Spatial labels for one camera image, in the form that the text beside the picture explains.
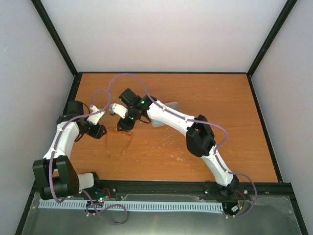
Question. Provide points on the black enclosure frame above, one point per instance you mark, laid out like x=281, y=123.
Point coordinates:
x=283, y=15

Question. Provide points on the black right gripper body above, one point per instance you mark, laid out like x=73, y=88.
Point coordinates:
x=124, y=125

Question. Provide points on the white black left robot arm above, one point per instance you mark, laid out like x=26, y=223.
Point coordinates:
x=55, y=176

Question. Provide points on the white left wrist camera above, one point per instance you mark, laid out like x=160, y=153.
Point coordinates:
x=95, y=115

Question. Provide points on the light blue slotted cable duct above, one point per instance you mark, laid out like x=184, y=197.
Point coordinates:
x=135, y=206

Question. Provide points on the grey metal base plate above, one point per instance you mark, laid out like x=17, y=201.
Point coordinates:
x=270, y=216

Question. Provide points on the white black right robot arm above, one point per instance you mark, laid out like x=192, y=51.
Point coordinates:
x=200, y=139

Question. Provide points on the orange transparent sunglasses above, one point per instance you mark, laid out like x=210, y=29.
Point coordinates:
x=117, y=142

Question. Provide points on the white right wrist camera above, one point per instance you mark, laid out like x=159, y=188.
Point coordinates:
x=118, y=109

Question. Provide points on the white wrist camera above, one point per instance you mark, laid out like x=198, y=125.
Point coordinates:
x=95, y=115
x=118, y=109

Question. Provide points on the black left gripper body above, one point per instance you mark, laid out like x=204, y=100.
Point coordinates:
x=91, y=132

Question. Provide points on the black aluminium mounting rail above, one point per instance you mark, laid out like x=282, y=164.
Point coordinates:
x=116, y=189

